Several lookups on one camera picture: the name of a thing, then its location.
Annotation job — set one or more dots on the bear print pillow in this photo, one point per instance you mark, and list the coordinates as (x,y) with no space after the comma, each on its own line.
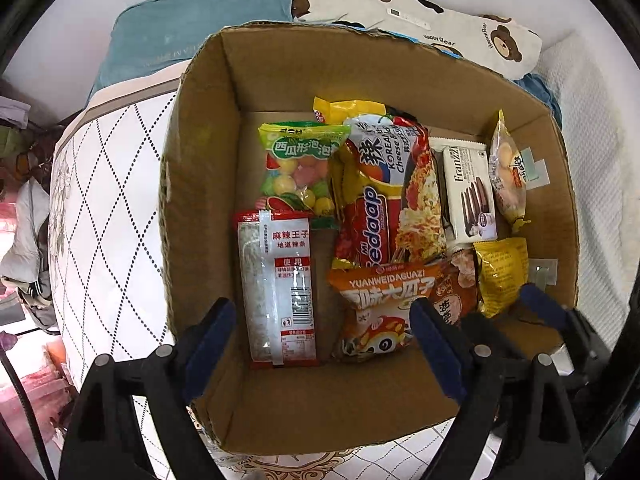
(500,40)

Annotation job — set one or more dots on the orange panda snack packet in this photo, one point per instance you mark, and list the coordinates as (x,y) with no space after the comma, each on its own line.
(375,300)

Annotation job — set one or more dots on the white diamond quilted mattress pad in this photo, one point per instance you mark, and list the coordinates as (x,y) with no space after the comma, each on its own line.
(110,210)

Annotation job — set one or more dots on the red yellow instant noodle packet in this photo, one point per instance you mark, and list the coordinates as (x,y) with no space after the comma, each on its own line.
(390,200)

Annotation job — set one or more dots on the pale yellow chips packet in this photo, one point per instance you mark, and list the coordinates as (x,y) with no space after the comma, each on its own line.
(507,180)

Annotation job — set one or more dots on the teal pillow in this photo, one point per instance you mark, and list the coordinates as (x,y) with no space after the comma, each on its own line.
(175,25)

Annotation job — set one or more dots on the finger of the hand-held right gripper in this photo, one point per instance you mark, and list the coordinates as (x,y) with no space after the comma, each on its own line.
(542,302)
(495,332)

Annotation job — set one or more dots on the red white spicy strip packet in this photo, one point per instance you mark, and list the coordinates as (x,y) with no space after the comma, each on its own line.
(270,290)

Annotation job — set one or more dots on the brown snack packet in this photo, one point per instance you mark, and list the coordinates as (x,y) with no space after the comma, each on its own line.
(452,280)

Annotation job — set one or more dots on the cardboard box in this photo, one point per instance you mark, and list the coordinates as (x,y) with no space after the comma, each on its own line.
(280,85)

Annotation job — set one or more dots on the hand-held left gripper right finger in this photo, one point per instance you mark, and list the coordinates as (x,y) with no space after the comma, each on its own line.
(435,340)

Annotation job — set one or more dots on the green gum ball candy packet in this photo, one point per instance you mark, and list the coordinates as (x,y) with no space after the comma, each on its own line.
(300,160)

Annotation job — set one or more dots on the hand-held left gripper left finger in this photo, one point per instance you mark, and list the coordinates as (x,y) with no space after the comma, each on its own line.
(215,330)

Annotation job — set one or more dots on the white chocolate biscuit packet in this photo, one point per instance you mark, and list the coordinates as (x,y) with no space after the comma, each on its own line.
(470,195)

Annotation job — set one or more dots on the yellow red snack packet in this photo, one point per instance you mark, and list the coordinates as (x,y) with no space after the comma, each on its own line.
(340,109)

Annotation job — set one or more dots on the black white striped cloth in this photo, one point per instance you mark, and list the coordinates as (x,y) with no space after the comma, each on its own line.
(39,294)

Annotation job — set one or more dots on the yellow crinkled snack packet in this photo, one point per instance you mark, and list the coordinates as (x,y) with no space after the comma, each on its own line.
(500,270)

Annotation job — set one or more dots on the white waffle blanket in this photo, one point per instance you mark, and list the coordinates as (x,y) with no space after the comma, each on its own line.
(595,135)

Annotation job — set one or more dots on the white crumpled cloth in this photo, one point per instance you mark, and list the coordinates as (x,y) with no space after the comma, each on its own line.
(25,240)

